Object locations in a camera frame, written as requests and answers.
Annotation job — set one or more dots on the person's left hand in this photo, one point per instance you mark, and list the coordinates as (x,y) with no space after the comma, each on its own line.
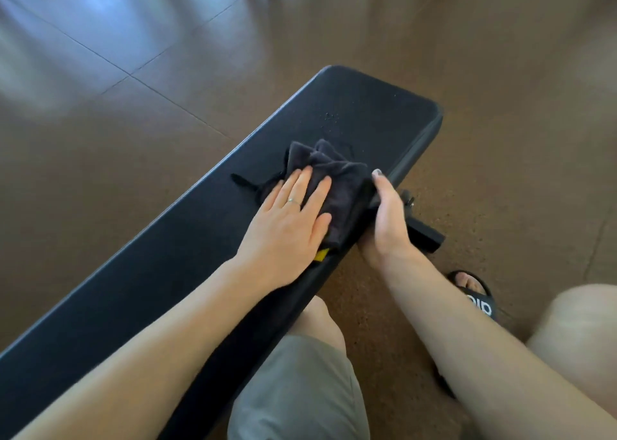
(277,242)

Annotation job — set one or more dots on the person's right hand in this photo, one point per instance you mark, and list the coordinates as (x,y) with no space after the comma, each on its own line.
(388,227)

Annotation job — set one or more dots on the person's right thumb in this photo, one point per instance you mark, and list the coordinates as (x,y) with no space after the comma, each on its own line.
(385,191)

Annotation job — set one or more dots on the person's left middle finger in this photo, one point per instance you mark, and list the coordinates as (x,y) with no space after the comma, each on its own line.
(316,197)

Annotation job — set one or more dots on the person's left little finger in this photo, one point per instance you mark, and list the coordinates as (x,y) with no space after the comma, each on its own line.
(272,195)

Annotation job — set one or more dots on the dark grey cleaning cloth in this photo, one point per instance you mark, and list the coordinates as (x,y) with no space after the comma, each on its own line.
(340,186)

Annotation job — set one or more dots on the black padded workout bench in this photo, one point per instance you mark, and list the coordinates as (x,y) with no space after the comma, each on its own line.
(144,266)

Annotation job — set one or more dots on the person's right forearm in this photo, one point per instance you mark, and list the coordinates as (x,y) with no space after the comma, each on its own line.
(482,357)

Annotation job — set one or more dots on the person's left forearm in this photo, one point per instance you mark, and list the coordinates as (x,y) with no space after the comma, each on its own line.
(159,348)

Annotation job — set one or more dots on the yellow cloth tag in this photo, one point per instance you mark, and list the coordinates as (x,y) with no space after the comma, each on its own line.
(321,255)

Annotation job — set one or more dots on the person's right foot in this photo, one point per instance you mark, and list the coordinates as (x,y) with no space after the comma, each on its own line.
(470,283)

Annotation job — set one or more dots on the person's left leg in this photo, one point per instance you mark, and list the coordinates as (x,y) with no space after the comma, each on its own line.
(318,324)

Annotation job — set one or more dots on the person's leg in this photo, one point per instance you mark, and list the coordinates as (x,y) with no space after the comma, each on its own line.
(578,333)
(318,324)

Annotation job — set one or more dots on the black slide sandal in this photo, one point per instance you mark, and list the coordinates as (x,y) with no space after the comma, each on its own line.
(482,304)

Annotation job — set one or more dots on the grey shorts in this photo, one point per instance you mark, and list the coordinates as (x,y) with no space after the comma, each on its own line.
(299,396)

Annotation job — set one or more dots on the person's right leg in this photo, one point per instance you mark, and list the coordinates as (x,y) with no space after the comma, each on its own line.
(578,333)

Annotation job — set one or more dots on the black metal bench frame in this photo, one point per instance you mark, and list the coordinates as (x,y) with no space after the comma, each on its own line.
(425,235)

